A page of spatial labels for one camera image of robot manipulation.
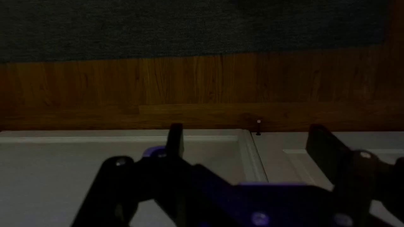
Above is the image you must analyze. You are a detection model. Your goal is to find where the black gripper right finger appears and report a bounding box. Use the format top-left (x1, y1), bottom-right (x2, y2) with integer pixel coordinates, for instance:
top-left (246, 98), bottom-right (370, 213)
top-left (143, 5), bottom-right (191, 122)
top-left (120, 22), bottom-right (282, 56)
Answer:
top-left (306, 123), bottom-right (404, 227)

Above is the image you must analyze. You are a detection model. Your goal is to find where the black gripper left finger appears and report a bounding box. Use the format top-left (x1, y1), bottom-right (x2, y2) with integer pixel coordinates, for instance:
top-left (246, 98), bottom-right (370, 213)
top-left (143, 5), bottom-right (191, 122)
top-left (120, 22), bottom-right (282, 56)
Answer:
top-left (71, 122), bottom-right (238, 227)

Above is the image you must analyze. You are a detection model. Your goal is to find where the dark grey rug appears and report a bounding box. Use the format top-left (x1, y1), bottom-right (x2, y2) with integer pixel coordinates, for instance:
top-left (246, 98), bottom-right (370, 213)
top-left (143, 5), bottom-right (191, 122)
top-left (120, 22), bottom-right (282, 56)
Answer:
top-left (0, 0), bottom-right (390, 64)

